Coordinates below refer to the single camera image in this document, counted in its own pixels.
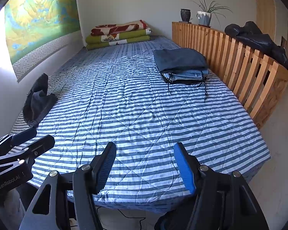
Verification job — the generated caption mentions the dark navy trousers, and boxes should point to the dark navy trousers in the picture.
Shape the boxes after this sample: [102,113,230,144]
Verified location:
[153,48,208,73]

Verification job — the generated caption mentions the dark grey crumpled garment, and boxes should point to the dark grey crumpled garment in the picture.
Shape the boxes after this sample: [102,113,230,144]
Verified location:
[22,73,58,128]

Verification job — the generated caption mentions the blue white striped bedspread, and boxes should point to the blue white striped bedspread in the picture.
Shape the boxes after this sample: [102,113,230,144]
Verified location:
[8,36,272,214]

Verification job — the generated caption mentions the wooden slatted railing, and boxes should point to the wooden slatted railing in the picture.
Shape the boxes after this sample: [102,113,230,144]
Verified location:
[172,22,288,129]

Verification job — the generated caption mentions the folded green red blankets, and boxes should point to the folded green red blankets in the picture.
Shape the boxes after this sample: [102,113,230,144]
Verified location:
[85,20,152,50]

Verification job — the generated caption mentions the black jacket on railing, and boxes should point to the black jacket on railing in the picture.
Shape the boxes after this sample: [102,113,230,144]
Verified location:
[225,21,288,70]

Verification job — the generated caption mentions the potted plant white pot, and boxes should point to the potted plant white pot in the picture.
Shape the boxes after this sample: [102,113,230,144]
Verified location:
[194,0,232,27]

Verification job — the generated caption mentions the dark ceramic vase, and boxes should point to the dark ceramic vase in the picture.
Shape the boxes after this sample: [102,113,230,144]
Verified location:
[180,9,191,23]

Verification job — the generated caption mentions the wooden door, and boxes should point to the wooden door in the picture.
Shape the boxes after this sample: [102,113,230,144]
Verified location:
[256,0,276,40]

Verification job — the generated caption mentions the landscape wall tapestry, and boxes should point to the landscape wall tapestry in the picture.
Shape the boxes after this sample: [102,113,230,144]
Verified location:
[5,0,82,81]

